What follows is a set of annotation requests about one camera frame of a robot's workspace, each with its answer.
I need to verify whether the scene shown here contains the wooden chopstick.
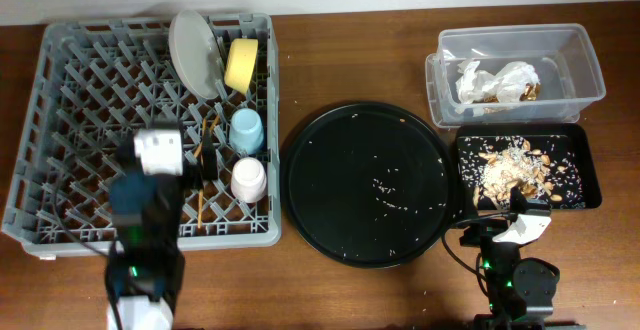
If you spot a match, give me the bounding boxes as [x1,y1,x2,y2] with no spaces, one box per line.
[194,115,220,159]
[194,118,207,229]

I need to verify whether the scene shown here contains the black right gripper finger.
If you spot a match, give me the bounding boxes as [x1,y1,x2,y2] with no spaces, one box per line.
[509,186,528,214]
[452,189,475,228]

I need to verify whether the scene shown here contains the gold foil wrapper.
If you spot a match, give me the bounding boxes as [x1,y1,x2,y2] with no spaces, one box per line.
[481,83,541,103]

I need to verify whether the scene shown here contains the white paper napkin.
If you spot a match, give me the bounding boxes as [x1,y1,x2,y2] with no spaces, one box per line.
[455,60,541,104]

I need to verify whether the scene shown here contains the grey dishwasher rack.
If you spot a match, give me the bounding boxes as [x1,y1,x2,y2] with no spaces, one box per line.
[2,13,282,260]

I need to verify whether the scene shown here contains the grey round plate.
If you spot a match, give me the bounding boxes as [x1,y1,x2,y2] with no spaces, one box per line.
[169,10,224,100]

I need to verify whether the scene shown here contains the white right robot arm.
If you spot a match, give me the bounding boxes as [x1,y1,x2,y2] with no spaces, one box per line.
[452,188,560,330]

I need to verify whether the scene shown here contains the blue plastic cup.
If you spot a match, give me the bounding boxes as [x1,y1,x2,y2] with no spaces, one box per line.
[229,108,264,155]

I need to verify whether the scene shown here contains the round black tray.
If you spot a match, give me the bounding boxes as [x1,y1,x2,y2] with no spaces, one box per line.
[280,102,462,268]

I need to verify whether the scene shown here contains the black rectangular tray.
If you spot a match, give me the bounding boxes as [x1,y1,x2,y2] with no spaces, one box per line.
[454,124,602,209]

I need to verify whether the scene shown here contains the food scraps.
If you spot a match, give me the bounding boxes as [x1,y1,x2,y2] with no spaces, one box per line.
[456,135,586,210]

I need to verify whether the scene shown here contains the yellow bowl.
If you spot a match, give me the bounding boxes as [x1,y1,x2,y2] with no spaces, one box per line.
[224,38,259,95]

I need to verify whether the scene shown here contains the pink plastic cup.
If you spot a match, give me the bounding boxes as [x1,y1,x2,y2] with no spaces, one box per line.
[231,157,267,203]

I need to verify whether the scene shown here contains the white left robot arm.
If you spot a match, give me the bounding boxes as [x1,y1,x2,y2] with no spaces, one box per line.
[104,137,219,329]

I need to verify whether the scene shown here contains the clear plastic bin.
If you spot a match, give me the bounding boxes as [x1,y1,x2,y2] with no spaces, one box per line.
[425,24,606,128]

